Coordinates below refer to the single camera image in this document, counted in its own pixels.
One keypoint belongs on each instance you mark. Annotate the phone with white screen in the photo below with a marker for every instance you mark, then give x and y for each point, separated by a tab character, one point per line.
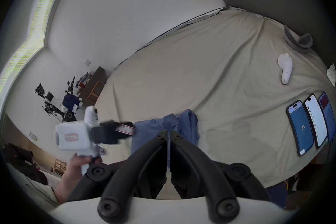
317	123

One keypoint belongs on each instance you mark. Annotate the phone with red and blue screen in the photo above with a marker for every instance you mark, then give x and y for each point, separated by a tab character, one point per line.
327	112

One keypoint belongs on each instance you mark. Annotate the person's legs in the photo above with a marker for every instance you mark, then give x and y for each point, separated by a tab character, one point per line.
278	194

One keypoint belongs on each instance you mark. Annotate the crumpled white paper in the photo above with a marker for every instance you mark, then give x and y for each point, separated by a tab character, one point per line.
332	74

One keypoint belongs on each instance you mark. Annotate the person's left hand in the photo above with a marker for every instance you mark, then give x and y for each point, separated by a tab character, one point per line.
72	178

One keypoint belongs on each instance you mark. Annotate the small wooden rack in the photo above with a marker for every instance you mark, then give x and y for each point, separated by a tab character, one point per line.
60	166

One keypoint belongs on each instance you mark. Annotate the wooden bedside table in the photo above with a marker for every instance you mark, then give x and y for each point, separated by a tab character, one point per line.
93	85

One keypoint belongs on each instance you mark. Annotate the black tripod rig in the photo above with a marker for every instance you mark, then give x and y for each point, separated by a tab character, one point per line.
60	104

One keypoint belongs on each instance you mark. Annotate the blue shirt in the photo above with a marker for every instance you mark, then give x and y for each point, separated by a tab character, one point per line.
168	128

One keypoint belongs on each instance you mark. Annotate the bed with beige sheet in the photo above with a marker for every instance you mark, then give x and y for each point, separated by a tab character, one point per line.
210	73

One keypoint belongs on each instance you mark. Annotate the wall socket plate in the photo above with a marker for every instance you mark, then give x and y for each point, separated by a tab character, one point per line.
87	62
33	136

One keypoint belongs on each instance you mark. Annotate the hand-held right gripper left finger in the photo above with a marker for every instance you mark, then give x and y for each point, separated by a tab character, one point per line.
147	165

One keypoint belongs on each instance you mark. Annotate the white hand controller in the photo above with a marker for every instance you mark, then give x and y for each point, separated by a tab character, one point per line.
285	66

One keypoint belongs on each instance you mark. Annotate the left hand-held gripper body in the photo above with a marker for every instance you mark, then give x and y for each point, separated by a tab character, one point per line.
76	136

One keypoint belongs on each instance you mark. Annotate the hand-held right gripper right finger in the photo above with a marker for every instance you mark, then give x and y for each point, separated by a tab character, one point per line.
191	165

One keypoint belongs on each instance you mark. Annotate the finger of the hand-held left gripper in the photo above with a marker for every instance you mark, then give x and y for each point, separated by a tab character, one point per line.
126	129

